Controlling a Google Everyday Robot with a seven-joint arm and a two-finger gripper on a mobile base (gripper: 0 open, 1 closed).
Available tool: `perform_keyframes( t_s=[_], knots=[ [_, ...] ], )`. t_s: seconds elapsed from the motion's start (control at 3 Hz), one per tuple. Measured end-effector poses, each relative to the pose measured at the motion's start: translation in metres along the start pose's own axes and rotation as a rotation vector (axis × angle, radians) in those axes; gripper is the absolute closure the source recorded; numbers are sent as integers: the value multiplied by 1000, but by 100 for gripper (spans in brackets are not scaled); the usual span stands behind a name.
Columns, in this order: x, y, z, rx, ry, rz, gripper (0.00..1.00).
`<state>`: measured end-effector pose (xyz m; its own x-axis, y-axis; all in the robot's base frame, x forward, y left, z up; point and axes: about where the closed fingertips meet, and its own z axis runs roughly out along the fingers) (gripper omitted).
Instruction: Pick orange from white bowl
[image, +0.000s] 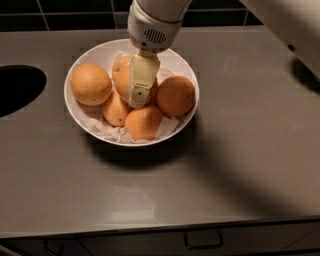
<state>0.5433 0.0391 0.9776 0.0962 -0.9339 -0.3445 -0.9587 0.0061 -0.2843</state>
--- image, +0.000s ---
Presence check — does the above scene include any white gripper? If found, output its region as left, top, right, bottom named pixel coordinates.
left=128, top=1, right=182, bottom=108

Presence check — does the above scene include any orange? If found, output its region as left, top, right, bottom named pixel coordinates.
left=112, top=65, right=158, bottom=103
left=112, top=55, right=132, bottom=72
left=71, top=63, right=112, bottom=106
left=125, top=105, right=164, bottom=141
left=156, top=76, right=195, bottom=117
left=102, top=90, right=132, bottom=127

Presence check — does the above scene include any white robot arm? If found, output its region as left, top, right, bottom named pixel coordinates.
left=128, top=0, right=320, bottom=108

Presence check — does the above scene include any white ceramic bowl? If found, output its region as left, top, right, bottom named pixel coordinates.
left=64, top=39, right=199, bottom=147

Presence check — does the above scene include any white tissue paper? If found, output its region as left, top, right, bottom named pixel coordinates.
left=68, top=52, right=179, bottom=146

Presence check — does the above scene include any black sink opening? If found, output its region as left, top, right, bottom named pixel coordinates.
left=0, top=65, right=47, bottom=117

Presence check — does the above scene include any centre drawer handle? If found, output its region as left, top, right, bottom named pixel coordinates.
left=183, top=230, right=224, bottom=250

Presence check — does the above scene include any drawer handle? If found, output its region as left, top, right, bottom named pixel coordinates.
left=183, top=230, right=224, bottom=250
left=42, top=239, right=64, bottom=256

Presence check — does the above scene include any left drawer handle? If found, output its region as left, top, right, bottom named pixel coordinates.
left=42, top=239, right=64, bottom=256

